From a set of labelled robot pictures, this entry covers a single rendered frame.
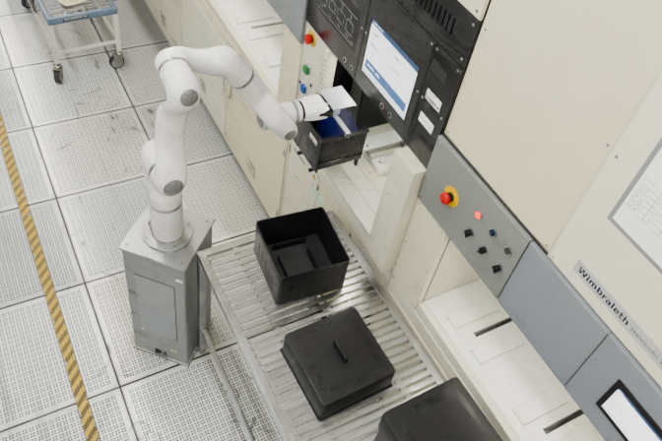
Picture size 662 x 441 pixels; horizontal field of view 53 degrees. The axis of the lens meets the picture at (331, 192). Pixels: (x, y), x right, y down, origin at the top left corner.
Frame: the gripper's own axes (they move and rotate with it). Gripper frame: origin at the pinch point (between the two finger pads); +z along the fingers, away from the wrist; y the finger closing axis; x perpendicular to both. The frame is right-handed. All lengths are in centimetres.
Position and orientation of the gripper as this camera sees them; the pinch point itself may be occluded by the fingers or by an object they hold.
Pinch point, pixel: (335, 101)
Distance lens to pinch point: 256.1
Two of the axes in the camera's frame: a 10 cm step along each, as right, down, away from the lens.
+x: 1.4, -6.7, -7.3
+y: 4.6, 6.9, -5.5
